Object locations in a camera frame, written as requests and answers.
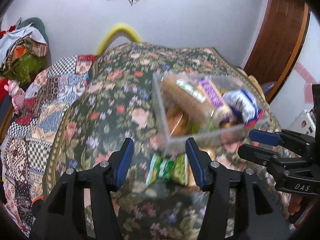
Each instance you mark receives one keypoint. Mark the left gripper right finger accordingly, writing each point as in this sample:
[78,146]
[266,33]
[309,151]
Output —
[256,214]

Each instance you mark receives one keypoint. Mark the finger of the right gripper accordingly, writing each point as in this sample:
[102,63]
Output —
[266,138]
[263,157]

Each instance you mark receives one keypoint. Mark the blue white snack bag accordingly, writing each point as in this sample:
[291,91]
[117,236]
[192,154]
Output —
[244,106]

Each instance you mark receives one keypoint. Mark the purple biscuit pack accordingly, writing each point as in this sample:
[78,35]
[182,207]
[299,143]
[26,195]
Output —
[220,113]

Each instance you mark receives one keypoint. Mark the green pea snack bag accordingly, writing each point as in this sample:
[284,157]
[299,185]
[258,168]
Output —
[169,169]

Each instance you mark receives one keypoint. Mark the orange snack pack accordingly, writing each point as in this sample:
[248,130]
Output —
[178,121]

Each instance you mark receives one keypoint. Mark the long brown bread pack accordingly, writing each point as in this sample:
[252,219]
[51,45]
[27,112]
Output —
[186,96]

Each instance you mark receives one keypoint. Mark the operator right hand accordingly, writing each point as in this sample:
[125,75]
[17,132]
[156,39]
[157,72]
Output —
[294,204]

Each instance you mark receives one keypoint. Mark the beige fleece blanket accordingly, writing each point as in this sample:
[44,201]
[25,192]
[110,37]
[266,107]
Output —
[257,85]

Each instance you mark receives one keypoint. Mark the clear plastic storage bin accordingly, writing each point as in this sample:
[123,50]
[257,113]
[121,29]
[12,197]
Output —
[203,134]

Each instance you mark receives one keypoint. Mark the golden cracker pack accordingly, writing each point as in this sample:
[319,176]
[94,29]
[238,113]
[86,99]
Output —
[191,180]

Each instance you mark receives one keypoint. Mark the patchwork quilt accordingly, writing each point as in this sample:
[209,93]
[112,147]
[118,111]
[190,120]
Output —
[28,142]

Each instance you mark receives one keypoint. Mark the brown wooden door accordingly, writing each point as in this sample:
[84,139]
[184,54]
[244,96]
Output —
[278,44]

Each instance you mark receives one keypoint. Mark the floral green bedspread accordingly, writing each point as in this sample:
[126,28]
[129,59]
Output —
[117,104]

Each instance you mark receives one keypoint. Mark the pink plush toy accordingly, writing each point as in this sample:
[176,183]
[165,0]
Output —
[17,94]

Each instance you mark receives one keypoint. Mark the pile of clothes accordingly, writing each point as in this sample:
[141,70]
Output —
[24,49]

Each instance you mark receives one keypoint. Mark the yellow foam bed rail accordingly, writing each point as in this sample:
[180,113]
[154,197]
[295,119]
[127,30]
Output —
[118,30]

